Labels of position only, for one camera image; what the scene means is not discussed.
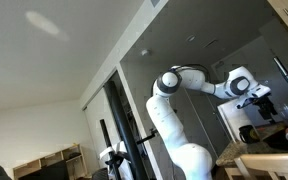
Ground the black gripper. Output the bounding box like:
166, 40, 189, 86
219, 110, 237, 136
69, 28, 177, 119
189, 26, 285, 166
252, 95, 279, 125

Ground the black rectangular tray bowl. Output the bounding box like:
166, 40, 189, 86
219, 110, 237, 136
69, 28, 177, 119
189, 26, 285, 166
263, 124, 288, 151

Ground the black mug yellow logo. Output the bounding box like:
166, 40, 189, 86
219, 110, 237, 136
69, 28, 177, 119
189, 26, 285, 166
238, 124, 262, 145

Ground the large wooden slat chair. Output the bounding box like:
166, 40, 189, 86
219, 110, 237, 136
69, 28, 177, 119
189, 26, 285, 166
233, 153, 288, 180

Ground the thick black pole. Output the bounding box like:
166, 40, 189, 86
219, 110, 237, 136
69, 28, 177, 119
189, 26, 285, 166
104, 79, 149, 180

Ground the thin black stand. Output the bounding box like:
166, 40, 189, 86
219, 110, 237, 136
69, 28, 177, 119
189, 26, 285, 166
99, 119, 122, 180

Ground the wooden shelf unit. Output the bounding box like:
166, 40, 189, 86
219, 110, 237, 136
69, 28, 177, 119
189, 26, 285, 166
12, 143, 92, 180

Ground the white strap on stand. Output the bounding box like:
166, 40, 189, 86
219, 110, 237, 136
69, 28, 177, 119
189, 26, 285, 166
99, 141, 132, 180

